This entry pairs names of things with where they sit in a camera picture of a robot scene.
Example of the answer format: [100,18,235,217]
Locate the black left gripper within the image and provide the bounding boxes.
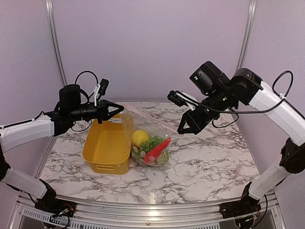
[69,98,123,124]

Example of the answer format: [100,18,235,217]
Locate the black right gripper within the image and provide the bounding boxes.
[178,86,234,134]

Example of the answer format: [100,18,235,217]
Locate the yellow toy lemon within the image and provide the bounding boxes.
[132,130,149,147]

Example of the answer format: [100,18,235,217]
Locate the clear zip top bag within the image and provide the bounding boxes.
[119,102,179,167]

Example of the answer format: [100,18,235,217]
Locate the green toy grapes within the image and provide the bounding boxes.
[131,136,171,167]

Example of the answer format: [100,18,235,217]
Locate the orange toy carrot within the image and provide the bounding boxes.
[143,137,171,164]

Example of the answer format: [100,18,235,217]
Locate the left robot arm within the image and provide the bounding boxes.
[0,100,124,212]

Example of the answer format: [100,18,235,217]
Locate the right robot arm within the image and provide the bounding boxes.
[101,73,286,204]

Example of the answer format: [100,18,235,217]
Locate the yellow plastic basket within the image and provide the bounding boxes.
[82,114,131,175]

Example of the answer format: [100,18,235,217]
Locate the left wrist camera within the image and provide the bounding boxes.
[93,79,109,106]

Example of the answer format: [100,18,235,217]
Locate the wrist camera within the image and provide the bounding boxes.
[93,79,109,106]
[167,90,196,111]

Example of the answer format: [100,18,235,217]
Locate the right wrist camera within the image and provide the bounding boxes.
[167,90,196,111]

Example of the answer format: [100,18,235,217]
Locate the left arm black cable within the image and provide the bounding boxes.
[71,70,100,132]

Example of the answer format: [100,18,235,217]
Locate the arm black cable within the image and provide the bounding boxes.
[211,70,294,128]
[71,70,100,132]

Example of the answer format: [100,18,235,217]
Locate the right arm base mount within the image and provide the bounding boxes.
[219,182,261,219]

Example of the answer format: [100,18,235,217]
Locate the aluminium table front rail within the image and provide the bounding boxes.
[14,188,284,229]

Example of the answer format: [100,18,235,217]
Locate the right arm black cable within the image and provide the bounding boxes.
[211,70,294,128]

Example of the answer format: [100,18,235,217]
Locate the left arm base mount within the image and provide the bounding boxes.
[35,179,76,217]

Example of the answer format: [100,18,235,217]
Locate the left aluminium frame post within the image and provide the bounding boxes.
[45,0,67,86]

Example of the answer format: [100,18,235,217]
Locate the aluminium frame post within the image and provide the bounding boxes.
[45,0,67,86]
[236,0,257,70]

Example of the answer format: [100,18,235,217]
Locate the right aluminium frame post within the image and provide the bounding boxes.
[236,0,257,70]

